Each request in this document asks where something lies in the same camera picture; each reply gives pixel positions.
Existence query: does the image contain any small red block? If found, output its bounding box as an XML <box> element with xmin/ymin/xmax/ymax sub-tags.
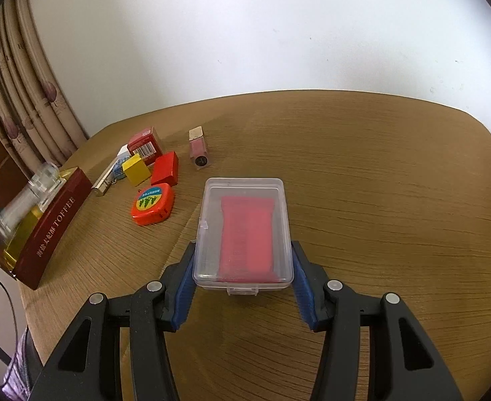
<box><xmin>150</xmin><ymin>151</ymin><xmax>179</xmax><ymax>186</ymax></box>

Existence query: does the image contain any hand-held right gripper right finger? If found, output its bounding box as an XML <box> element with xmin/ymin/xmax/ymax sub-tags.
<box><xmin>291</xmin><ymin>240</ymin><xmax>465</xmax><ymax>401</ymax></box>

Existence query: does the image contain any beige patterned curtain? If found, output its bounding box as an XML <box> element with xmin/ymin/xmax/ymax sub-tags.
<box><xmin>0</xmin><ymin>0</ymin><xmax>90</xmax><ymax>180</ymax></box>

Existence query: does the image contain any red carton with barcode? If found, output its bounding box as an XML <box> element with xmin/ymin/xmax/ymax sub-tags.
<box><xmin>127</xmin><ymin>126</ymin><xmax>163</xmax><ymax>165</ymax></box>

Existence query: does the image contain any pink nail polish bottle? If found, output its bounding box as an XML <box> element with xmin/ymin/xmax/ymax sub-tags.
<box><xmin>188</xmin><ymin>125</ymin><xmax>210</xmax><ymax>170</ymax></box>

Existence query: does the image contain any dark red candy box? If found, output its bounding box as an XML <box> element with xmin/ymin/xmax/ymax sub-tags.
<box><xmin>3</xmin><ymin>166</ymin><xmax>94</xmax><ymax>291</ymax></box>

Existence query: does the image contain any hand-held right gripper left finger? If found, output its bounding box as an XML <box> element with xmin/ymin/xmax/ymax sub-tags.
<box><xmin>28</xmin><ymin>242</ymin><xmax>198</xmax><ymax>401</ymax></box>

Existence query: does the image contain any red flat pack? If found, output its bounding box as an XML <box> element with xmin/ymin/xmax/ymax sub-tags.
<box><xmin>216</xmin><ymin>194</ymin><xmax>280</xmax><ymax>283</ymax></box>

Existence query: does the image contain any clear plastic box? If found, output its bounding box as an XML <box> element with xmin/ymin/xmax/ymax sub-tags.
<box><xmin>192</xmin><ymin>177</ymin><xmax>294</xmax><ymax>297</ymax></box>

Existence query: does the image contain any orange tape measure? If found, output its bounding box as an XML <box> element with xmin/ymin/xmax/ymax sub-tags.
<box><xmin>129</xmin><ymin>184</ymin><xmax>175</xmax><ymax>227</ymax></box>

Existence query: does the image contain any purple cloth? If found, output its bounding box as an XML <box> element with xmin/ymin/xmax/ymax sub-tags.
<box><xmin>2</xmin><ymin>326</ymin><xmax>42</xmax><ymax>401</ymax></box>

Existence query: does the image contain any yellow cube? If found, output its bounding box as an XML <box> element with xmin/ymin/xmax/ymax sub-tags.
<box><xmin>122</xmin><ymin>154</ymin><xmax>151</xmax><ymax>185</ymax></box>

